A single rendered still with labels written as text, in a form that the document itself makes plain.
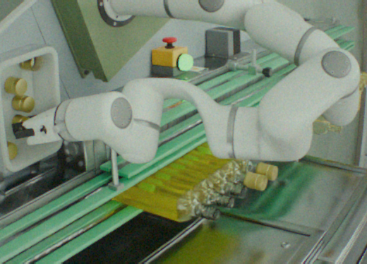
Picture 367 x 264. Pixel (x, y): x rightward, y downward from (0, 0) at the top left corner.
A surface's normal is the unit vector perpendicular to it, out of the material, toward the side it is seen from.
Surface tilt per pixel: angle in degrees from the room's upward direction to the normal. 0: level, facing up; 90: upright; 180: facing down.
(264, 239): 90
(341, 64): 76
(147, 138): 26
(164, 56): 90
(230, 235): 90
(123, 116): 15
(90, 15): 2
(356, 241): 90
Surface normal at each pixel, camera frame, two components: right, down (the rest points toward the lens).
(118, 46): 0.82, 0.22
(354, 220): -0.02, -0.93
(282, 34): -0.55, 0.05
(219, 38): -0.55, 0.31
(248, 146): -0.28, 0.45
